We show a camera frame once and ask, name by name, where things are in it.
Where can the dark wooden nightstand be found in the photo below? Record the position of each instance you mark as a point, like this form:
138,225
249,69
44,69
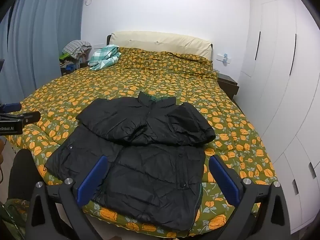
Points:
227,83

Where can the wall socket with blue clip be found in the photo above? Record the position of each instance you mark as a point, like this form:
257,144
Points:
224,58

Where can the orange floral green bedspread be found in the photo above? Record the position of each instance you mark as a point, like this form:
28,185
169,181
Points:
100,87

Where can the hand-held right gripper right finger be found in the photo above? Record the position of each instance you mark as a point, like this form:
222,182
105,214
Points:
225,177

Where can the person's camouflage jacket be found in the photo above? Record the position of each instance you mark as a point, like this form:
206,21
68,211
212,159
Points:
11,220

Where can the white wardrobe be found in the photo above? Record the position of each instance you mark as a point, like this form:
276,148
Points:
275,80

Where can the white wall socket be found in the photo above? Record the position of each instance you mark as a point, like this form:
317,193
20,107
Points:
97,45

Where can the pile of colourful clothes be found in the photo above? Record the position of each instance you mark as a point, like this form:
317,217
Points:
68,62

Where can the blue-grey pleated curtain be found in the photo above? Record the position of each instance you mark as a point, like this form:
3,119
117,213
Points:
37,42

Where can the green plaid cloth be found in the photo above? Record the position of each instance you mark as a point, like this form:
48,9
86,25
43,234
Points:
102,57

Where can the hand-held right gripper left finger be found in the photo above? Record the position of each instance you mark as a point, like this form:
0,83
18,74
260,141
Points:
92,177

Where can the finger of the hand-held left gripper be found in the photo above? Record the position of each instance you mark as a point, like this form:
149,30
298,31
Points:
11,107
31,118

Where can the black puffer jacket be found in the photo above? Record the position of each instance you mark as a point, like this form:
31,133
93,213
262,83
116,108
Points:
150,170

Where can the cream padded headboard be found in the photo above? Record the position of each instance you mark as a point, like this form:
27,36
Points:
160,42

